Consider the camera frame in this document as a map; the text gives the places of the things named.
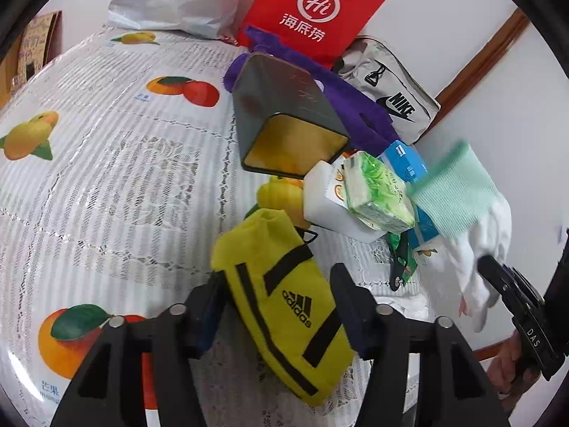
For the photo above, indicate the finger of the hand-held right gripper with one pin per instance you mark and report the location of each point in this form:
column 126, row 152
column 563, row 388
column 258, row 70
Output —
column 506, row 282

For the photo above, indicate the green tissue packet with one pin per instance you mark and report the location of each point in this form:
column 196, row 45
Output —
column 378, row 191

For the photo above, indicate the brown patterned box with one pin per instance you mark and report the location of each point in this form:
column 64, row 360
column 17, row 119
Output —
column 40, row 40

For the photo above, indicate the purple towel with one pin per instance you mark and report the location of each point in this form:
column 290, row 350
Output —
column 351, row 106

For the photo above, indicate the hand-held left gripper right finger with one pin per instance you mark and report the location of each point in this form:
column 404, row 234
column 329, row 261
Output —
column 355, row 320

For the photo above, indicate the dark tin box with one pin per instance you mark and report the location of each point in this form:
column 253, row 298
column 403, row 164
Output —
column 284, row 89

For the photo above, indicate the brown wooden frame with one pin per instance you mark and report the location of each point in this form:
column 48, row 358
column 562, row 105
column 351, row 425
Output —
column 484, row 55

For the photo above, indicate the red paper bag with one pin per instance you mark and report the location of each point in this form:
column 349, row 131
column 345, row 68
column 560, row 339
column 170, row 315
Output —
column 311, row 18

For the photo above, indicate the white plastic shopping bag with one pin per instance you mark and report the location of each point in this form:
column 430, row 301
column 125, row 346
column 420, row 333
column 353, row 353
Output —
column 178, row 9

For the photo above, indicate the blue tissue pack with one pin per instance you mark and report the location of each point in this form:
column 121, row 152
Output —
column 406, row 160

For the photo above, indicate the white glove with green cuff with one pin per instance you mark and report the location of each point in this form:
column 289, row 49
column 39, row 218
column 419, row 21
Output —
column 453, row 195

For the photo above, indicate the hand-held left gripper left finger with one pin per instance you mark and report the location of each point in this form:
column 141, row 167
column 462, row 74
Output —
column 209, row 320

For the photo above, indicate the person's right hand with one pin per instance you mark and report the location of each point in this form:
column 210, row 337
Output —
column 509, row 369

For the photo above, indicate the yellow sock with black stripes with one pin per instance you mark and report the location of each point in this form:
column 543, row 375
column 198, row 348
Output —
column 275, row 284

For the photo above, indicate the grey zip pouch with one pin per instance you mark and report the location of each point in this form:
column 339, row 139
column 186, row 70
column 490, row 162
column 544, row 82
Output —
column 400, row 84

